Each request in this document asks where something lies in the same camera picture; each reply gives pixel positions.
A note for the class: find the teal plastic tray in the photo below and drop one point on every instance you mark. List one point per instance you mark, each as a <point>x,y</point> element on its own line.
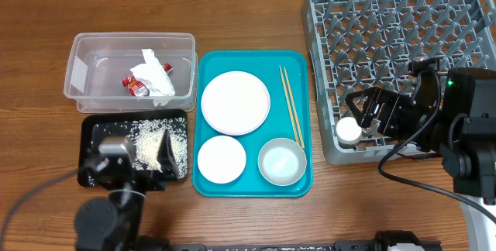
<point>264,64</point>

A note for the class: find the white napkin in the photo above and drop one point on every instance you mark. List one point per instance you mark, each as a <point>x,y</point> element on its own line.
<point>150,58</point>

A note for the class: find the wooden chopstick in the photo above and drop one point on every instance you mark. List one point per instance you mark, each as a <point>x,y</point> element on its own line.
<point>290,112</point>
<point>294,110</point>

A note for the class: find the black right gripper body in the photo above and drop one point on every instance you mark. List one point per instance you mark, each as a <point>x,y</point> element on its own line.
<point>400,118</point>

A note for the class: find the white round plate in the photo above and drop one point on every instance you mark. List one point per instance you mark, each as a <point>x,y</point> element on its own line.
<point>235,103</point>

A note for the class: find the spilled rice grains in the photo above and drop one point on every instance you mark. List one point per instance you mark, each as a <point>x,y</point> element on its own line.
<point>146,134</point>

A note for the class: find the pink bowl with rice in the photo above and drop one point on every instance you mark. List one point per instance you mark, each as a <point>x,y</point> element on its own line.
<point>221,159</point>

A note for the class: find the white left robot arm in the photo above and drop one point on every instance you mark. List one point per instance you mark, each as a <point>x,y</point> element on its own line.
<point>113,223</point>

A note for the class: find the grey bowl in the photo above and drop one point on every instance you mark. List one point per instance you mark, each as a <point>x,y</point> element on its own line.
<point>282,162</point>

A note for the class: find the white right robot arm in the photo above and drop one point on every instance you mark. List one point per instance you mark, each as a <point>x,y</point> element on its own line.
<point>456,120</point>

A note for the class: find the red snack wrapper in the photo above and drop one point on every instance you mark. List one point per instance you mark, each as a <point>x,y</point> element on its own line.
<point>149,80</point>

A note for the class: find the grey dishwasher rack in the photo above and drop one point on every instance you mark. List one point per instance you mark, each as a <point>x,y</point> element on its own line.
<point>360,44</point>

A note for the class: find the clear plastic bin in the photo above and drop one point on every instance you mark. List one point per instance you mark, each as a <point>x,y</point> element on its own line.
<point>98,62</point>

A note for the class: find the white cup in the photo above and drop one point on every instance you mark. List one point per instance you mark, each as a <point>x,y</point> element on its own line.
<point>348,132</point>

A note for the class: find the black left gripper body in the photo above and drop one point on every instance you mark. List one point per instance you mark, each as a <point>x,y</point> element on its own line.
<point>146,180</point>

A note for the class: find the black waste tray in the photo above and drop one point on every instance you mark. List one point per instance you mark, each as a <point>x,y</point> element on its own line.
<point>86,133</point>

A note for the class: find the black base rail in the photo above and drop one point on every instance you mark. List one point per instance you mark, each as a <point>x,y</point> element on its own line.
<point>383,241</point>

